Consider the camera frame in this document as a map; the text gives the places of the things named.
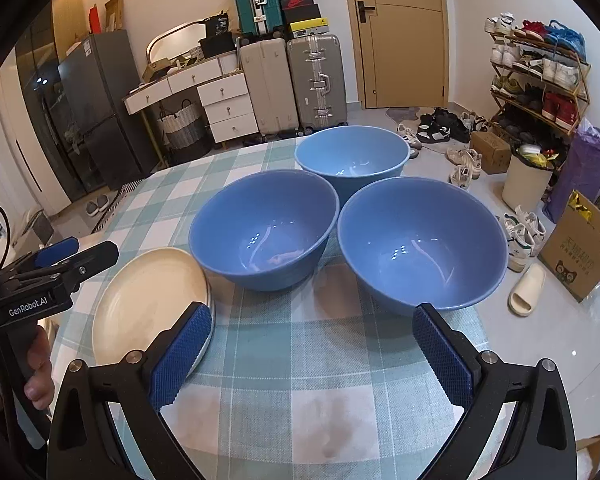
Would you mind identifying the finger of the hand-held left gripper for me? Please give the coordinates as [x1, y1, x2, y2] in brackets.
[30, 241, 120, 292]
[16, 237, 80, 270]

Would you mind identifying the pile of loose shoes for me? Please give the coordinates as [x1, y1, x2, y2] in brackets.
[395, 107, 491, 191]

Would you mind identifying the tan wooden door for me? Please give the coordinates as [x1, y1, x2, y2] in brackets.
[341, 0, 449, 110]

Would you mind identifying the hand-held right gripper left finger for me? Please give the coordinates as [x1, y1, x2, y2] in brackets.
[46, 302, 214, 480]

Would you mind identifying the beige suitcase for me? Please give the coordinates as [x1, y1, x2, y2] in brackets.
[240, 37, 301, 136]

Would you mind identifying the white trash bin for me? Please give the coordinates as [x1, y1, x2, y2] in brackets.
[501, 145, 556, 213]

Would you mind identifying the purple bag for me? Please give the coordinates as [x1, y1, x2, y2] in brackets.
[542, 119, 600, 223]

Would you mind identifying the black glass cabinet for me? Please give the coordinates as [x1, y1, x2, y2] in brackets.
[12, 7, 88, 201]

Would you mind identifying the open brown cardboard box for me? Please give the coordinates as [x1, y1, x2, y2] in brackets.
[104, 0, 125, 31]

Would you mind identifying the woven laundry basket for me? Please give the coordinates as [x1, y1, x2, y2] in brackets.
[156, 101, 207, 151]

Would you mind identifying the oval vanity mirror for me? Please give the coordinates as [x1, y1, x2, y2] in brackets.
[146, 19, 231, 69]

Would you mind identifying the dark grey refrigerator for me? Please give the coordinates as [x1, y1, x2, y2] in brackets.
[57, 29, 159, 196]

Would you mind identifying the grey slippers pair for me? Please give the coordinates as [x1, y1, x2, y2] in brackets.
[85, 195, 112, 217]

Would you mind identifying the blue bowl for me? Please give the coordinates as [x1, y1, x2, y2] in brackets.
[188, 170, 340, 293]
[337, 181, 509, 317]
[295, 126, 411, 206]

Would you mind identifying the person's left hand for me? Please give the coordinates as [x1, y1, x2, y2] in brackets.
[24, 326, 56, 417]

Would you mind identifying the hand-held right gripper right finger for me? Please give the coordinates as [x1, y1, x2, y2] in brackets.
[412, 303, 578, 480]

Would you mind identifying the cream slide slipper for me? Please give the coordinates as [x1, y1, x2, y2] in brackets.
[508, 263, 547, 317]

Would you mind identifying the black printed bag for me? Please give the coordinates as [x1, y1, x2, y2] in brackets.
[198, 10, 238, 58]

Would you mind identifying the white green sneaker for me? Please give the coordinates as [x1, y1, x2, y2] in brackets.
[500, 212, 537, 273]
[514, 205, 547, 252]

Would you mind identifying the silver suitcase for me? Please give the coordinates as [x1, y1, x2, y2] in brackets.
[286, 34, 347, 131]

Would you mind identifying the metal shoe rack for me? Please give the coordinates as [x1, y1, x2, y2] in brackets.
[485, 12, 592, 137]

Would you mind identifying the checked green white tablecloth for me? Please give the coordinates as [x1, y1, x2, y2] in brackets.
[45, 135, 506, 480]

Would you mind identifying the white vanity desk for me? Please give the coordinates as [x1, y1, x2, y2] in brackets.
[124, 57, 259, 145]

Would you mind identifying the grey door mat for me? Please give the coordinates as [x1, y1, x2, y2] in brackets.
[385, 106, 431, 124]

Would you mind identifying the small brown cardboard box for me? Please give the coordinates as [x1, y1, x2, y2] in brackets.
[470, 131, 512, 175]

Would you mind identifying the cat print cardboard box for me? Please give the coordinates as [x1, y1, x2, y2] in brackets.
[537, 191, 600, 303]

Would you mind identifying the plain black shoe box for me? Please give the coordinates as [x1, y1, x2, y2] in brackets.
[282, 4, 322, 25]

